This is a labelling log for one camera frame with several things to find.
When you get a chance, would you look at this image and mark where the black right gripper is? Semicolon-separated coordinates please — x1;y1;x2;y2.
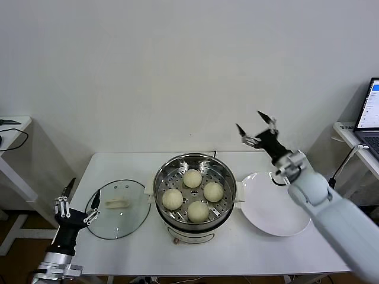
235;110;290;163

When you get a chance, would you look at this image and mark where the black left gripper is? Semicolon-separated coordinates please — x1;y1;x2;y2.
53;177;102;256

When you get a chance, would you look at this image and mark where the round glass pot lid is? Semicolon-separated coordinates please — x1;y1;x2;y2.
84;178;151;240

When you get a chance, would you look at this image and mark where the white steamed baozi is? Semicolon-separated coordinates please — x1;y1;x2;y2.
203;182;224;203
182;169;203;189
162;188;184;210
187;201;210;224

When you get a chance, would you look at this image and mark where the stainless steel steamer basket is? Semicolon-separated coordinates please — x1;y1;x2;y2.
152;152;237;225

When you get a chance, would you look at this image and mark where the white oval plate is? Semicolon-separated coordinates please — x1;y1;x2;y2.
240;172;312;237

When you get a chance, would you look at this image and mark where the grey open laptop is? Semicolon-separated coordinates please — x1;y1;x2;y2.
352;77;379;162

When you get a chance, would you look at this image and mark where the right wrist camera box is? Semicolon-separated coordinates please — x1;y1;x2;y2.
274;150;307;178

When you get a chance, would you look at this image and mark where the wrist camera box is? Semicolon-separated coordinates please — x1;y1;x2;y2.
274;150;307;178
63;264;84;277

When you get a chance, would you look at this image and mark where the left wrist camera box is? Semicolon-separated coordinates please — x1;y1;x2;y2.
63;264;84;277

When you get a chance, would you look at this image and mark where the black looped cable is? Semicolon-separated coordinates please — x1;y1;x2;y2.
0;127;29;153

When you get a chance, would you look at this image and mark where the white side table with cable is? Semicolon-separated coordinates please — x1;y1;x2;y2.
0;115;65;257

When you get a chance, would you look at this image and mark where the black power adapter with cable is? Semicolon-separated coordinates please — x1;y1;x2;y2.
325;146;356;192

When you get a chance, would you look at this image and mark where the white laptop cable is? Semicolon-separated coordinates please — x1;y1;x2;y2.
333;144;369;180

